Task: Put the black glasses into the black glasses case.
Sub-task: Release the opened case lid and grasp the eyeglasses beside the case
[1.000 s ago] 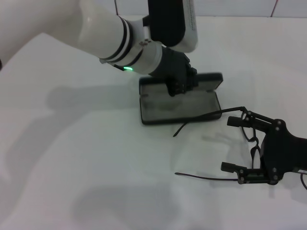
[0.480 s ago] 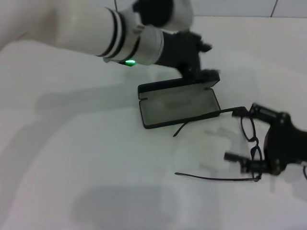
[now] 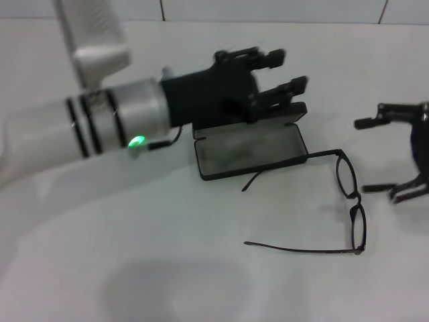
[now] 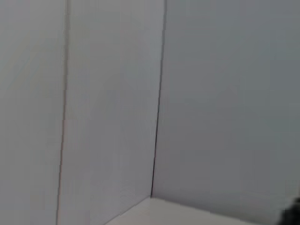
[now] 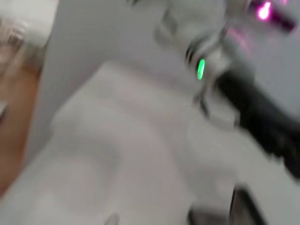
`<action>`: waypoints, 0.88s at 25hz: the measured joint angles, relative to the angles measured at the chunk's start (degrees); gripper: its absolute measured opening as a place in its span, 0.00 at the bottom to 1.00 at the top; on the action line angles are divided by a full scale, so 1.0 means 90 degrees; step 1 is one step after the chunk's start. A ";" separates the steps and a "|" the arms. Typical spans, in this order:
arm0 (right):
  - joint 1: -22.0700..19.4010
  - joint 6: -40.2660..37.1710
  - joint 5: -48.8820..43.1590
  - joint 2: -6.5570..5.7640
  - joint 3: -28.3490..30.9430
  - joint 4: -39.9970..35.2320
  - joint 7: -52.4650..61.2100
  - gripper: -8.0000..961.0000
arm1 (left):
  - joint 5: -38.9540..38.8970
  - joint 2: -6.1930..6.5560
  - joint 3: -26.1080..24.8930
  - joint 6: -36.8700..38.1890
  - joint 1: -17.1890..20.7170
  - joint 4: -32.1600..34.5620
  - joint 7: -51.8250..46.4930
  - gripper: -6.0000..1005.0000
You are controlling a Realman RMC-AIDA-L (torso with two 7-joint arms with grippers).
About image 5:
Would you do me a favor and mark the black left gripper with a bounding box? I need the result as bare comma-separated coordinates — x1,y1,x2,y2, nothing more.
217,69,300,179

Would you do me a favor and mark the black glasses case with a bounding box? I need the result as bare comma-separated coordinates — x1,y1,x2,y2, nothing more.
189,184,269,225

